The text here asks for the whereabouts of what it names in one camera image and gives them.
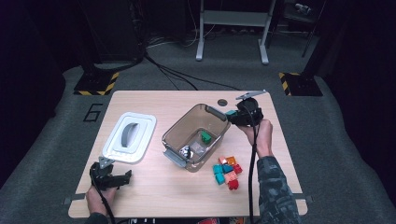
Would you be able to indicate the grey tape strip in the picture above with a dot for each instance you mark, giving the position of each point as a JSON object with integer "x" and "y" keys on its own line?
{"x": 73, "y": 198}
{"x": 306, "y": 198}

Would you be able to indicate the person's left hand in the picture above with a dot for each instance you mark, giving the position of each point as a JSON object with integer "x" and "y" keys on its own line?
{"x": 96, "y": 199}

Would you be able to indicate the person's right hand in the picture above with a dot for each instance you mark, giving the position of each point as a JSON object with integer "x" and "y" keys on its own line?
{"x": 264, "y": 137}

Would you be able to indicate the red toy block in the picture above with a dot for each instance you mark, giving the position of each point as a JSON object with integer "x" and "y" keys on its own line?
{"x": 237, "y": 168}
{"x": 233, "y": 185}

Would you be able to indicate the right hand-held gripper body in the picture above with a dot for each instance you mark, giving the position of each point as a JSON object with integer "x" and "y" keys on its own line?
{"x": 249, "y": 113}

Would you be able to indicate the blue toy block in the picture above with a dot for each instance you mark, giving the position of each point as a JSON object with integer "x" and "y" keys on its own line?
{"x": 227, "y": 168}

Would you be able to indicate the sea green toy block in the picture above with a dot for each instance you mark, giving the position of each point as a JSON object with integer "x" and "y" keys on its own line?
{"x": 230, "y": 112}

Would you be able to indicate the black equipment cabinet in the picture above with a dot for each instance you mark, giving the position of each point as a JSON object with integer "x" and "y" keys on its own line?
{"x": 115, "y": 31}

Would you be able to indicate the hazard-striped black base plate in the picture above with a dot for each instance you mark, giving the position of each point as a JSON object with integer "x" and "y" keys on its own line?
{"x": 303, "y": 85}
{"x": 93, "y": 83}

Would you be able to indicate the orange toy block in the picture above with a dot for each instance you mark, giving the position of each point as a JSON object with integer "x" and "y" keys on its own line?
{"x": 231, "y": 160}

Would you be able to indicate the large pink toy block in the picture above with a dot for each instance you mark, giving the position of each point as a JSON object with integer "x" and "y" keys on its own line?
{"x": 230, "y": 177}

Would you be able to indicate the small pink toy block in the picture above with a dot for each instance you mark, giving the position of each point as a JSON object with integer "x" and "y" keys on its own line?
{"x": 222, "y": 160}

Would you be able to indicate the white toy car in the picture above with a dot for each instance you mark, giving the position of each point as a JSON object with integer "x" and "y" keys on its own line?
{"x": 186, "y": 152}

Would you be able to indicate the dark green toy block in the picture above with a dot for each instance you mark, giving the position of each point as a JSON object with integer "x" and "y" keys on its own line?
{"x": 205, "y": 137}

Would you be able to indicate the black metal stand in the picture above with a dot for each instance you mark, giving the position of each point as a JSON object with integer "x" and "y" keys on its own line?
{"x": 314, "y": 46}

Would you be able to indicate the teal toy block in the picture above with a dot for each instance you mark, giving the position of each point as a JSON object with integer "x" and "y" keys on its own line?
{"x": 217, "y": 169}
{"x": 219, "y": 179}

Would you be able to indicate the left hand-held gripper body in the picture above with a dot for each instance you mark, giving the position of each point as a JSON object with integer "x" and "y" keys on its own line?
{"x": 102, "y": 179}

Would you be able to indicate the small grey device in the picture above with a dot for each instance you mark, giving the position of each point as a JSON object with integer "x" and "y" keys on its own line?
{"x": 302, "y": 7}

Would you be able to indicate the translucent brown storage box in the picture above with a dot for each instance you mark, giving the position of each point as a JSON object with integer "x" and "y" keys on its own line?
{"x": 174, "y": 140}

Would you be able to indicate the grey metal desk frame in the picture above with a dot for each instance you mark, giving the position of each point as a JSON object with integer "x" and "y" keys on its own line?
{"x": 233, "y": 18}

